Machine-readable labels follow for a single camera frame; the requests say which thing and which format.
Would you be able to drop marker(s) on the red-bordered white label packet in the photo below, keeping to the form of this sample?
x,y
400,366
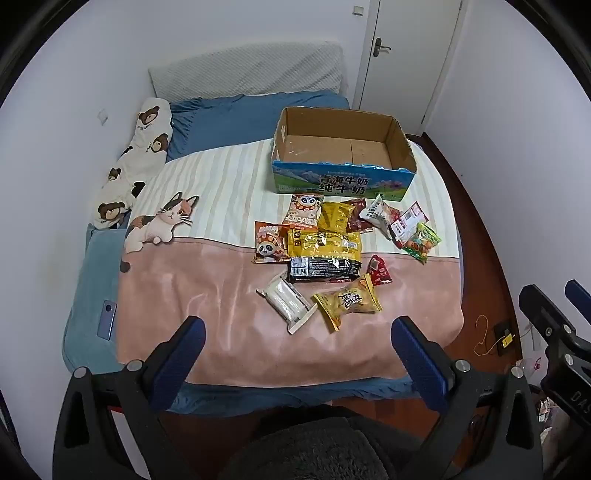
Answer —
x,y
406,224

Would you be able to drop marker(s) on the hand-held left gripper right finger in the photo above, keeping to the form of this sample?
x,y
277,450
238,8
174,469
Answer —
x,y
418,364

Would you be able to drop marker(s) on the green bag of coloured candy balls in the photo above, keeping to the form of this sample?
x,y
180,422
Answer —
x,y
422,242

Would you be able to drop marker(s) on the light blue towel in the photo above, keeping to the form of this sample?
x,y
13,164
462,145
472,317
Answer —
x,y
87,286

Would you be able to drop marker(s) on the black floor socket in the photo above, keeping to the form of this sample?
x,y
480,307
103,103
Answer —
x,y
501,332

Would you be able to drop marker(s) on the printed cardboard box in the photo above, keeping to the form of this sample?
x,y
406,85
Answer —
x,y
341,184

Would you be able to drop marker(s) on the blue smartphone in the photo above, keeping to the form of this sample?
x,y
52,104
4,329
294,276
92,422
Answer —
x,y
107,319

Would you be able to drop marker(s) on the small red snack packet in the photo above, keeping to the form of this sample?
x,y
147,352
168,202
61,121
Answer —
x,y
378,271

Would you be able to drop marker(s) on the yellow bun packet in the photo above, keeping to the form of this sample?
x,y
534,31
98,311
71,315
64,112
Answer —
x,y
348,302

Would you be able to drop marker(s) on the dark red snack packet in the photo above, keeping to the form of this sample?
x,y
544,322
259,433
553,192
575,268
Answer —
x,y
360,221

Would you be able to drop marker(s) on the bear printed pillow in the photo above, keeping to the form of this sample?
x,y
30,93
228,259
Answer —
x,y
134,161

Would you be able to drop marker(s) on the black snack packet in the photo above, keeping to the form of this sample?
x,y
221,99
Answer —
x,y
323,268

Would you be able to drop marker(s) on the white plastic item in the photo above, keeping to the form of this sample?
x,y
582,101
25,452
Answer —
x,y
524,367

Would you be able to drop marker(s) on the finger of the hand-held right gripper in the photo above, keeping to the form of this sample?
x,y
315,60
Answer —
x,y
581,297
542,311

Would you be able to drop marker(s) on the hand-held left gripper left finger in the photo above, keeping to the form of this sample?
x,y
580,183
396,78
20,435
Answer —
x,y
180,360

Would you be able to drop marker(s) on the orange panda snack packet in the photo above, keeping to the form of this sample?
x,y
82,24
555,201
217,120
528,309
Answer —
x,y
302,210
270,244

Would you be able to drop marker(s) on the small yellow snack packet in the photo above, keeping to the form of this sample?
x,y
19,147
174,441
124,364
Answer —
x,y
334,217

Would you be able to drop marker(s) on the clear packet of white rolls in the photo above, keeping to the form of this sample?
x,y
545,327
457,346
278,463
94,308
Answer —
x,y
286,300

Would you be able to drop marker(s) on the large yellow snack packet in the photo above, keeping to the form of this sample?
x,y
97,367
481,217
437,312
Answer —
x,y
323,243

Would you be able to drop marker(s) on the cat printed blanket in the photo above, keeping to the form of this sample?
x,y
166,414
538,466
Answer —
x,y
207,286

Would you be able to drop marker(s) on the white door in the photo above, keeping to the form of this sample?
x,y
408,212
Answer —
x,y
415,55

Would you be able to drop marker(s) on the dark fuzzy garment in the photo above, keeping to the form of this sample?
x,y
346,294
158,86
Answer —
x,y
304,452

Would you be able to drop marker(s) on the grey quilted pillow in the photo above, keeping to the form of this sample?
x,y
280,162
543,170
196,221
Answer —
x,y
249,69

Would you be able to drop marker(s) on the yellow plug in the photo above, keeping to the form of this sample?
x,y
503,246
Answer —
x,y
508,340

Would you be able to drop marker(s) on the white light switch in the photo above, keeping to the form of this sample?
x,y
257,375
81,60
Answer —
x,y
357,9

